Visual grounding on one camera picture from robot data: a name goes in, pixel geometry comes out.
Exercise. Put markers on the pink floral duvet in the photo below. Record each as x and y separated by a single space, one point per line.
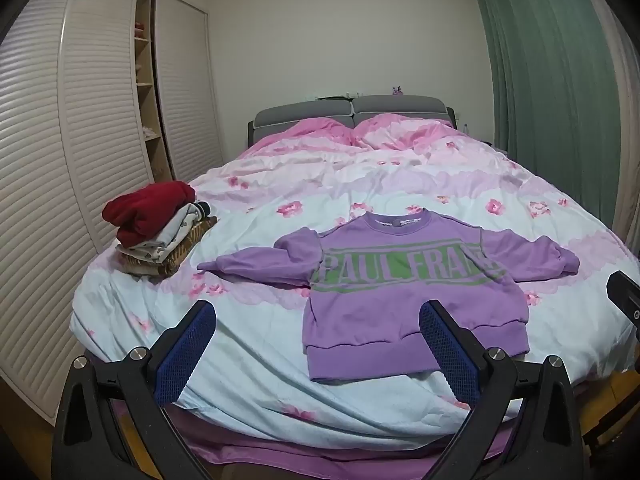
250 320

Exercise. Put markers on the white folded clothes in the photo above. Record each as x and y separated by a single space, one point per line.
150 131

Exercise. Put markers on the beige curtain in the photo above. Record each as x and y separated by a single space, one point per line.
622 135

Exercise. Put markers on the purple bed sheet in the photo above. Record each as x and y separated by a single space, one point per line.
310 460

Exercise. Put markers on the small purple toy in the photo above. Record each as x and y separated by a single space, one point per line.
398 91

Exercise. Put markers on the wooden bed frame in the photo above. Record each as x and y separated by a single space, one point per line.
615 425

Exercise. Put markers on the red folded garment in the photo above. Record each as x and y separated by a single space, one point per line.
145 207

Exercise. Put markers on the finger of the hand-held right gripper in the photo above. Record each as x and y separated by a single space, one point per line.
625 300

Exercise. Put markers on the pink folded clothes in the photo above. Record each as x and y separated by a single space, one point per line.
139 30

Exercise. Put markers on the grey padded headboard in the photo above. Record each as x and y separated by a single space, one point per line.
310 110

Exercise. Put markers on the purple sweatshirt with green print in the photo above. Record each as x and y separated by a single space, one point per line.
380 320

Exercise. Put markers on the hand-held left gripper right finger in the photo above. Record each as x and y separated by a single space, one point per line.
452 355

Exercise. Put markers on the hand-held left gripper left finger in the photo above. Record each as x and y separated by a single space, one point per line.
187 355

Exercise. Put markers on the dark flat item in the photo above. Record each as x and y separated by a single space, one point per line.
332 97

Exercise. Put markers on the dark trimmed folded garment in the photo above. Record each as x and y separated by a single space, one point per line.
202 208

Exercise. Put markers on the white patterned folded garment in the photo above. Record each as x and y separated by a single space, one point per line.
170 237

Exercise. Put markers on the green curtain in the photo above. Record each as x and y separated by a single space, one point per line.
540 70

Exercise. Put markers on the brown patterned folded garment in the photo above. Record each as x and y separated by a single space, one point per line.
175 261

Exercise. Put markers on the wooden wardrobe shelves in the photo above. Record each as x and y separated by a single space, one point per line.
147 100

